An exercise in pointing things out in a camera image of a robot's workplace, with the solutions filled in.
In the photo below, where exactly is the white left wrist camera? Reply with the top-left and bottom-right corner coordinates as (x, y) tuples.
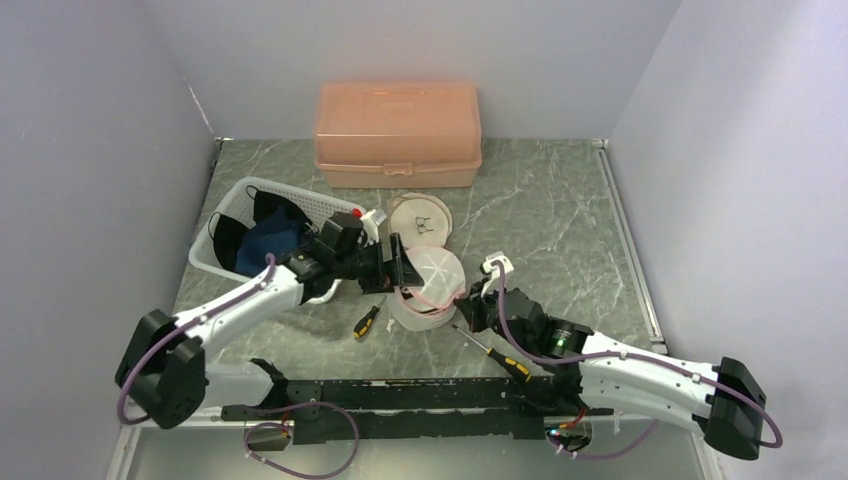
(352, 208), (387, 244)

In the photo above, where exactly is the white plastic basket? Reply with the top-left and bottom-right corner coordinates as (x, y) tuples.
(188, 177), (366, 283)

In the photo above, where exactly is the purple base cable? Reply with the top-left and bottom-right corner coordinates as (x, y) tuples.
(553, 413), (660, 462)
(243, 402), (361, 480)

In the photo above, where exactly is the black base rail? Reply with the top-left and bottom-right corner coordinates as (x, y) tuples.
(221, 376), (592, 445)

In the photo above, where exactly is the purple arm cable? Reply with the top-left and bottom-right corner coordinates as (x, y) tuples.
(493, 259), (784, 450)
(116, 252), (278, 425)

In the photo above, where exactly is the pink rimmed mesh bag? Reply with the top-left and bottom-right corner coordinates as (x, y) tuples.
(386, 246), (466, 332)

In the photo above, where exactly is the white mesh laundry bag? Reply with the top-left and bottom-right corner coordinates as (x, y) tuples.
(387, 192), (453, 248)

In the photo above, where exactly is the long yellow black screwdriver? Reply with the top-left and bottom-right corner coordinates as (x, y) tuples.
(451, 325), (532, 384)

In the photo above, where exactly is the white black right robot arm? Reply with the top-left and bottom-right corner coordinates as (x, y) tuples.
(454, 287), (768, 461)

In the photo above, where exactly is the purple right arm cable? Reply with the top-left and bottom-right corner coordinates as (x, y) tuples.
(493, 259), (784, 450)

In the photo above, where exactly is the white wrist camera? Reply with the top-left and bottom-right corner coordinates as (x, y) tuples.
(352, 208), (387, 244)
(480, 251), (514, 296)

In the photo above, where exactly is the small yellow black screwdriver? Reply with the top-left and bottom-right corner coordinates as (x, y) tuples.
(352, 297), (387, 340)

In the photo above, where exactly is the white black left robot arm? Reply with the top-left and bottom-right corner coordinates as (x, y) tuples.
(115, 210), (425, 429)

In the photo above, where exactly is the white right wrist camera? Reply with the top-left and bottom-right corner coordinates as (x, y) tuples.
(480, 251), (514, 296)

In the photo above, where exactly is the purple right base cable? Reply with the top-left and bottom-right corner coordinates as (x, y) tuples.
(553, 413), (660, 462)

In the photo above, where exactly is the black bra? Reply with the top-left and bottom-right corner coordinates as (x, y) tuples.
(213, 191), (314, 272)

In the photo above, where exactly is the navy blue bra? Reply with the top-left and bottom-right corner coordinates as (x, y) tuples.
(234, 206), (312, 277)

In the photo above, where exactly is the orange plastic storage box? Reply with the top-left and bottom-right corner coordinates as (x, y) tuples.
(313, 82), (482, 189)

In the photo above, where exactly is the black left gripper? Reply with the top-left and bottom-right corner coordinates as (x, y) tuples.
(333, 233), (423, 295)

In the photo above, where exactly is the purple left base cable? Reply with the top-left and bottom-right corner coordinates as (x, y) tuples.
(243, 402), (361, 480)

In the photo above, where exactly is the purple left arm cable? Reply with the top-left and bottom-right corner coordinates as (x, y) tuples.
(116, 252), (278, 425)

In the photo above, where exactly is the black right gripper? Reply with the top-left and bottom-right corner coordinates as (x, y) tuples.
(455, 277), (533, 355)

